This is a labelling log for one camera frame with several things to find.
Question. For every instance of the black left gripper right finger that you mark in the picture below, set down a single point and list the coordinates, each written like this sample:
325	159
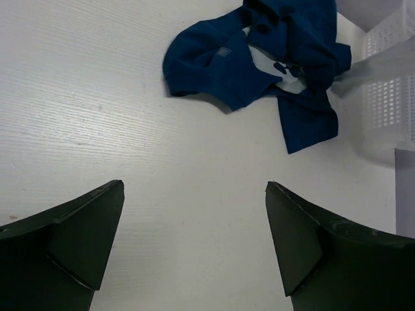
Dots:
328	262

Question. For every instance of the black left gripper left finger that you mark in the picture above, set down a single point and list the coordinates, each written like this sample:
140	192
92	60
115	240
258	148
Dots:
56	259

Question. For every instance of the blue t shirt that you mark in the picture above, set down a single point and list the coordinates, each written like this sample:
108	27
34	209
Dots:
283	49

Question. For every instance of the white plastic basket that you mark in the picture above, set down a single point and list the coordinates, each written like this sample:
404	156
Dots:
382	84

